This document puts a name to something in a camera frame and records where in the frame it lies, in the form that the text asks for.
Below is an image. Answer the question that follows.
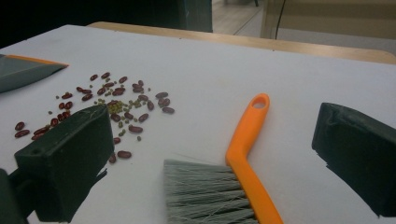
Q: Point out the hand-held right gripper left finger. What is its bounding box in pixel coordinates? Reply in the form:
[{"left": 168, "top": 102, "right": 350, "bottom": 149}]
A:
[{"left": 13, "top": 104, "right": 115, "bottom": 223}]

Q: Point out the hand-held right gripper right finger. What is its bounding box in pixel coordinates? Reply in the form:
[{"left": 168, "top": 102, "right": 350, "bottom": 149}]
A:
[{"left": 311, "top": 102, "right": 396, "bottom": 218}]

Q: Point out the pile of red kidney beans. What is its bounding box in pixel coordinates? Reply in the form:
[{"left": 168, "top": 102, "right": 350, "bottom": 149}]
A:
[{"left": 13, "top": 72, "right": 176, "bottom": 164}]

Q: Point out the grey dustpan with orange rim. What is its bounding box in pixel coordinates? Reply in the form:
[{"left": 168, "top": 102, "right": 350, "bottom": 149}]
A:
[{"left": 0, "top": 54, "right": 70, "bottom": 94}]

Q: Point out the orange brush with grey bristles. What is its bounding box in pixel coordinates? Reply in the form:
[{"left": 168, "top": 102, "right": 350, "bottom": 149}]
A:
[{"left": 163, "top": 92, "right": 285, "bottom": 224}]

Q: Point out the dark partition panel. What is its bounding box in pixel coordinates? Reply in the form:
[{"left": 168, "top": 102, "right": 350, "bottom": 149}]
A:
[{"left": 0, "top": 0, "right": 213, "bottom": 49}]

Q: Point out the black cable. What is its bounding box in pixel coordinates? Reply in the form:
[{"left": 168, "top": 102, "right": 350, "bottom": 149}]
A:
[{"left": 275, "top": 0, "right": 288, "bottom": 40}]

